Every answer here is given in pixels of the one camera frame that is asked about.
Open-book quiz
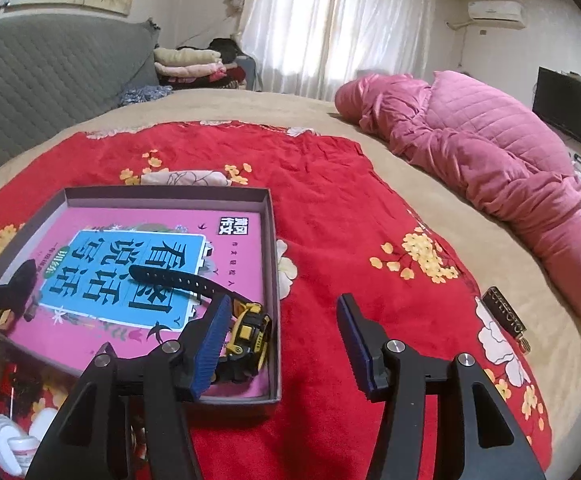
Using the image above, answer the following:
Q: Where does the pink quilted duvet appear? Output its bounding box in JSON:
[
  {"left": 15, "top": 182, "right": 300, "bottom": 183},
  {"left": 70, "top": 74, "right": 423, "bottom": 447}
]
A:
[{"left": 334, "top": 70, "right": 581, "bottom": 321}]

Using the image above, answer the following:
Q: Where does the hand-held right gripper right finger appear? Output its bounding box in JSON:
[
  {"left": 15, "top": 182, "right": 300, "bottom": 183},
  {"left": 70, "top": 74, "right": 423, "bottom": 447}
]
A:
[{"left": 337, "top": 293, "right": 546, "bottom": 480}]

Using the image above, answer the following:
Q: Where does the shallow grey cardboard box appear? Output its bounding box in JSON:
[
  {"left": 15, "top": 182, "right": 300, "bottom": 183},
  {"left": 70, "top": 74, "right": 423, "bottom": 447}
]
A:
[{"left": 0, "top": 186, "right": 282, "bottom": 406}]

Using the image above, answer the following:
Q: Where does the blue patterned cloth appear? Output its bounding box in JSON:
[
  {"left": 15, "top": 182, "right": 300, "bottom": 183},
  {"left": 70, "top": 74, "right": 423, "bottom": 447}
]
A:
[{"left": 118, "top": 85, "right": 174, "bottom": 107}]

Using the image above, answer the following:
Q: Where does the beige bed sheet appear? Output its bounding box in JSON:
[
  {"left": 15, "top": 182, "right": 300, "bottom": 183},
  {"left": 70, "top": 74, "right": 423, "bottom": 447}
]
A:
[{"left": 0, "top": 87, "right": 581, "bottom": 461}]

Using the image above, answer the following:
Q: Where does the white sheer curtain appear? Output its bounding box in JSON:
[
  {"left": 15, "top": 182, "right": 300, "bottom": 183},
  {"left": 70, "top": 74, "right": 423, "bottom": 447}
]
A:
[{"left": 238, "top": 0, "right": 438, "bottom": 103}]

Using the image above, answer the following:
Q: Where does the small white bottle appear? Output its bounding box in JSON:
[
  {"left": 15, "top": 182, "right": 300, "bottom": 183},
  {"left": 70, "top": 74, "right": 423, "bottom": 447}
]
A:
[{"left": 7, "top": 436, "right": 40, "bottom": 476}]

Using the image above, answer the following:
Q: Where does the red floral blanket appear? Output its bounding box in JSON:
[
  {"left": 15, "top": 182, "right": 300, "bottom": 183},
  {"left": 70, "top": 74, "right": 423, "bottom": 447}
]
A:
[{"left": 0, "top": 120, "right": 553, "bottom": 480}]

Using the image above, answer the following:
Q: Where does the yellow and black wristwatch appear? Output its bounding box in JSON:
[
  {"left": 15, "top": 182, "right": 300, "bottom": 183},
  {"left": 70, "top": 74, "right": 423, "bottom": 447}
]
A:
[{"left": 129, "top": 265, "right": 274, "bottom": 386}]

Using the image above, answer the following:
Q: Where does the white air conditioner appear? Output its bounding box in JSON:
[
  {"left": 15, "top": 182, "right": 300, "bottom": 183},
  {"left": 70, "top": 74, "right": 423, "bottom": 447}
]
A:
[{"left": 467, "top": 0, "right": 527, "bottom": 30}]

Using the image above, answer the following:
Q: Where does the black flat television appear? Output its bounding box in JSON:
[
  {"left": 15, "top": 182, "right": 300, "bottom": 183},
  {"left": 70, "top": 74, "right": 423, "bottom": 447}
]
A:
[{"left": 531, "top": 66, "right": 581, "bottom": 151}]

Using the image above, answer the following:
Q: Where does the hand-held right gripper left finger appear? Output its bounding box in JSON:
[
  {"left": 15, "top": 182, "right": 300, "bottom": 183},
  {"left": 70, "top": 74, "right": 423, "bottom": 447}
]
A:
[{"left": 25, "top": 294, "right": 234, "bottom": 480}]

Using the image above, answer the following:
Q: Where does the stack of folded clothes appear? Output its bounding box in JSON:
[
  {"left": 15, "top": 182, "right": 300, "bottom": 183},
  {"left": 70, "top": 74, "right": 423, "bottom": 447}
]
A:
[{"left": 153, "top": 37, "right": 258, "bottom": 92}]

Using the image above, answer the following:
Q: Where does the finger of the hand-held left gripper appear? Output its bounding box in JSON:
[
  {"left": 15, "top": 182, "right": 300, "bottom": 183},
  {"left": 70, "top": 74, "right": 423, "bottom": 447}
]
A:
[{"left": 0, "top": 259, "right": 37, "bottom": 333}]

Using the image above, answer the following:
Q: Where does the grey quilted headboard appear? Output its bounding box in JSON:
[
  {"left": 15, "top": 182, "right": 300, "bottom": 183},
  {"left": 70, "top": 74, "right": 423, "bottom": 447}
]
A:
[{"left": 0, "top": 14, "right": 161, "bottom": 193}]

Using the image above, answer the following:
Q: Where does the pink and blue book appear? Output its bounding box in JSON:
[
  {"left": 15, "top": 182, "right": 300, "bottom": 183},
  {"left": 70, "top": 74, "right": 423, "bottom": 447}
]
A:
[{"left": 8, "top": 205, "right": 271, "bottom": 401}]

